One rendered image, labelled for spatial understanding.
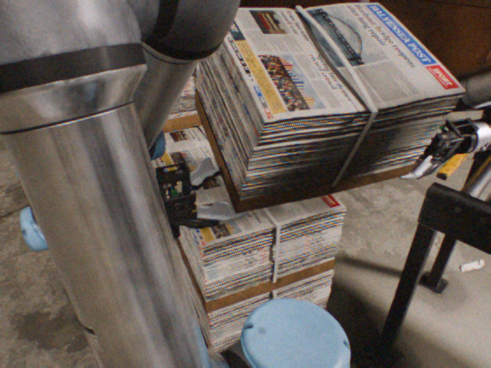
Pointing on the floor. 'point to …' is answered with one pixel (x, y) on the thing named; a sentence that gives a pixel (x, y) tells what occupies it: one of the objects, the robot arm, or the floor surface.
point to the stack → (250, 245)
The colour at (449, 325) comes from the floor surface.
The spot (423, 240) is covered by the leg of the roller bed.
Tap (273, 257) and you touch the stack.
